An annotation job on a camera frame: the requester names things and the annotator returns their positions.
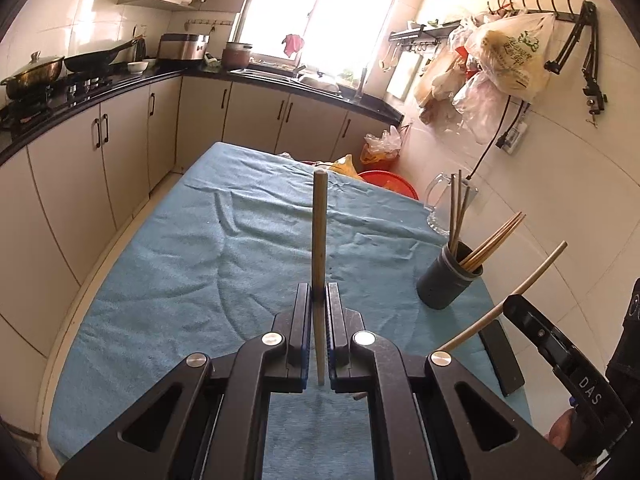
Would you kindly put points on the black wok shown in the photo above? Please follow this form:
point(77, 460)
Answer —
point(87, 62)

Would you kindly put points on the red cloth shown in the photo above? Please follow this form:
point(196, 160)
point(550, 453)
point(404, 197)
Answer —
point(293, 45)

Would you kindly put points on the kitchen window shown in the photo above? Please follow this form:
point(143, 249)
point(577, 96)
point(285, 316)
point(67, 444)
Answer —
point(325, 20)

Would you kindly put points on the person's right hand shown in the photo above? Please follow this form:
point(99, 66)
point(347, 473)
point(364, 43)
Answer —
point(561, 430)

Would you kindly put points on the crumpled clear plastic bag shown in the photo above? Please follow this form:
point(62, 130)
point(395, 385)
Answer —
point(382, 145)

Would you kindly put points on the brown clay pot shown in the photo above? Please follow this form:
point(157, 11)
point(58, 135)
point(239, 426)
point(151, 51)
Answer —
point(236, 56)

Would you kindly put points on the group of wooden chopsticks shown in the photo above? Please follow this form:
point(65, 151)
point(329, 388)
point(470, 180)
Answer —
point(500, 236)

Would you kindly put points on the wall utensil rack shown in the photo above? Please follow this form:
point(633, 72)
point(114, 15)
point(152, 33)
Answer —
point(420, 35)

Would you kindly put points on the steel pot with lid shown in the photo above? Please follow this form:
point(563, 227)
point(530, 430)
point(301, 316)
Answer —
point(35, 72)

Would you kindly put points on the yellowish printed plastic bag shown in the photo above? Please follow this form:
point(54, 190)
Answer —
point(510, 55)

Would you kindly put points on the brown hanging bag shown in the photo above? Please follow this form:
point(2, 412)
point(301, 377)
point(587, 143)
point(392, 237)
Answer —
point(440, 85)

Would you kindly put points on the white bowl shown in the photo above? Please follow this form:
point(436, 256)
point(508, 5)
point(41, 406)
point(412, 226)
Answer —
point(138, 66)

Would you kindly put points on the black wall hook rail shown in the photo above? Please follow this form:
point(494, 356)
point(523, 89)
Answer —
point(565, 12)

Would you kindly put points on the gas stove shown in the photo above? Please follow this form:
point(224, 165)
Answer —
point(75, 92)

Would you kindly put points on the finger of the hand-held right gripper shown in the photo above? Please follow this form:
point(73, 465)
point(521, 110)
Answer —
point(540, 332)

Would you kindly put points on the black flat rectangular device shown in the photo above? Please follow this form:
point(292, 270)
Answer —
point(502, 360)

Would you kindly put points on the clear glass mug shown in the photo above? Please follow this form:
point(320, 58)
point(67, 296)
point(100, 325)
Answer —
point(437, 205)

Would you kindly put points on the black kitchen countertop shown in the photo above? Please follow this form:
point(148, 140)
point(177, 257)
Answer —
point(370, 107)

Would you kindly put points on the person's dark clothing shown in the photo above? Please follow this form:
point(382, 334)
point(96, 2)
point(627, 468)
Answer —
point(627, 350)

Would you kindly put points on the yellow plastic bag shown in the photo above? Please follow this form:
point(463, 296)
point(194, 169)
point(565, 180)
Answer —
point(346, 166)

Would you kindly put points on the white cutting board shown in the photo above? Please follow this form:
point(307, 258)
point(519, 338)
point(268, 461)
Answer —
point(404, 75)

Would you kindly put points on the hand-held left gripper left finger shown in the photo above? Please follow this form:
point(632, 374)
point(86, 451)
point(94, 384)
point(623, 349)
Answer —
point(306, 340)

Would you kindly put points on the dark grey chopstick holder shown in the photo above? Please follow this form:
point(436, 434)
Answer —
point(445, 285)

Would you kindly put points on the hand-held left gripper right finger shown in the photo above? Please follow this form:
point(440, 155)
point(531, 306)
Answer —
point(330, 330)

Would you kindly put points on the kitchen faucet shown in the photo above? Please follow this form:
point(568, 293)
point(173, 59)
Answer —
point(361, 85)

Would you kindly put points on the blue table cloth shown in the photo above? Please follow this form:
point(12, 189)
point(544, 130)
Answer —
point(200, 285)

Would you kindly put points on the silver rice cooker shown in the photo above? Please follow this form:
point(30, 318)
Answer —
point(182, 47)

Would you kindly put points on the beige base cabinets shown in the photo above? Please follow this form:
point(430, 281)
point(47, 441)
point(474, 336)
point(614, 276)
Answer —
point(65, 185)

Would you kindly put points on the red plastic basin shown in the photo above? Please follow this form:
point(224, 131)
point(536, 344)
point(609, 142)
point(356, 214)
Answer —
point(390, 182)

